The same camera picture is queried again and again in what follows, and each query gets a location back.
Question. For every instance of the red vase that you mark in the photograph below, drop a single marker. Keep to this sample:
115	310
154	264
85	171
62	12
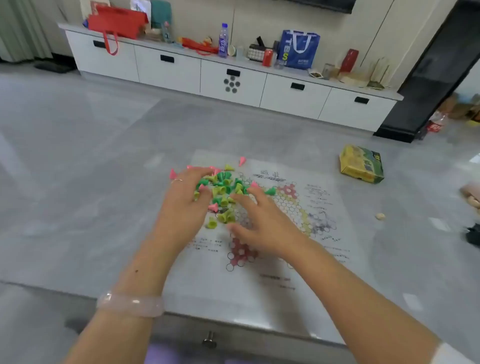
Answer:
348	60

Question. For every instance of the white printed card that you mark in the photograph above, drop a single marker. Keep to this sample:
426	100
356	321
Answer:
140	9

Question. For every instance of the white paper cup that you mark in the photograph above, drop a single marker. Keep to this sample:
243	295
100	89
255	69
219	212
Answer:
231	50

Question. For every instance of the metal drawer knob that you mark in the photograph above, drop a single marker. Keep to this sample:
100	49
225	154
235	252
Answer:
209	339

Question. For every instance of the small glass jar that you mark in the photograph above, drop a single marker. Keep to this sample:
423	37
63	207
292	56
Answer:
279	63

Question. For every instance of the pile of mixed cone pieces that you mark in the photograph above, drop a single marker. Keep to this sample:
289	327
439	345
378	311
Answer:
221	191

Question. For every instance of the black glass cabinet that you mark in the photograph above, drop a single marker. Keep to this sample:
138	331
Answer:
431	75

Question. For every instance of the round wooden box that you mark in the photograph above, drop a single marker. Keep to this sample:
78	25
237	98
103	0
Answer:
352	80

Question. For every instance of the red folded umbrella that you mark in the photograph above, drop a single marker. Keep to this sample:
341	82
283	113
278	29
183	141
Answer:
197	47

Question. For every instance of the black floor mat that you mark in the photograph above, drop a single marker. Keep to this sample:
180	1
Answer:
54	67

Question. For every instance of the person's left hand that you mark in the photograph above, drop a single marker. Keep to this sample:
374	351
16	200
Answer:
180	217

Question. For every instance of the red-label cola bottle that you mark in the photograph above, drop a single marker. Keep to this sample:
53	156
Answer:
435	125

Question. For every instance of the person's right hand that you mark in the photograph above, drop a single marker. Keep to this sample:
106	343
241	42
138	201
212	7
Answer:
273	232

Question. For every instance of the white sleeve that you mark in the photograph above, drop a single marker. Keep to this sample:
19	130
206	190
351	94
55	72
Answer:
457	356

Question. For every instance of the small pink-capped bottle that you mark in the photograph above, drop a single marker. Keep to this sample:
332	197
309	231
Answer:
167	32

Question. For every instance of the black television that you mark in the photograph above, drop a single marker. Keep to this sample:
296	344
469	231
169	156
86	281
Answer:
318	4

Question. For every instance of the white TV cabinet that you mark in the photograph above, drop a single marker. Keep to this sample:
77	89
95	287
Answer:
168	71

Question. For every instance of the yellow green cardboard box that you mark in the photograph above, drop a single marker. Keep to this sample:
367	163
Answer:
360	165

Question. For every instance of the black power adapter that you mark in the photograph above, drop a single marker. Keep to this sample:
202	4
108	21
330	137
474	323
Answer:
474	236

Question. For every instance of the person's left forearm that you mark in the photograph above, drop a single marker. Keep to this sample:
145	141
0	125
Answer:
142	270

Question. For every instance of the black white checkered box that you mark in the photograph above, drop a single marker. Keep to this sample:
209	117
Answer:
257	53

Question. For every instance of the person's right forearm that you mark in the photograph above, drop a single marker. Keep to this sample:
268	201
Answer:
356	307

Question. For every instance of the red fabric bag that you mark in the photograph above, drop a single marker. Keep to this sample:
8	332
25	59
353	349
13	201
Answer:
116	22

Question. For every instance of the glass cup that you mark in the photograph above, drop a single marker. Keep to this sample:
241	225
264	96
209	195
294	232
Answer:
327	71

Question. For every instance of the blue-label water bottle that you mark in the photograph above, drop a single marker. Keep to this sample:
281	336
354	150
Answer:
223	43

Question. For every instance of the grey-green curtain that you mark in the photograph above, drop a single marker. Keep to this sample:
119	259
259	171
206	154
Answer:
18	30

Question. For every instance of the checkers board sheet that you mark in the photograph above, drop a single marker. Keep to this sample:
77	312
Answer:
262	292

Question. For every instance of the small cartoon doll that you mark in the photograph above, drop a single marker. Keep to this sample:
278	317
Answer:
207	41

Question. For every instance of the small beige bead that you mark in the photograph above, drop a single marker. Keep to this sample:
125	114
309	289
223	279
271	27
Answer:
380	216

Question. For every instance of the open snack bag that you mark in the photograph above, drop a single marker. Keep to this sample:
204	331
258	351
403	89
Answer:
317	74

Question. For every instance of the pink book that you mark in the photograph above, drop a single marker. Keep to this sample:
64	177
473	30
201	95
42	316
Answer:
472	191

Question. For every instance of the purple clothing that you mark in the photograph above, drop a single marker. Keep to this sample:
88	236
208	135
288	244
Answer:
180	356

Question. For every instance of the yellow black carton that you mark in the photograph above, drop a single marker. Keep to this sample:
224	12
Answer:
474	112

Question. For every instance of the blue tote bag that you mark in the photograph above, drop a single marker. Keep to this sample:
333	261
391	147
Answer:
300	56

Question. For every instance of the beige picture frame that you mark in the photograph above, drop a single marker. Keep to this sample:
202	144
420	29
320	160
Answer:
93	7

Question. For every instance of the teal cloth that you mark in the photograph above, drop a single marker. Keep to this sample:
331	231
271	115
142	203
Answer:
161	13

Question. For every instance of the red soda can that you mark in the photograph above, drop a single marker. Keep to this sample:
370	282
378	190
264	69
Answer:
267	58

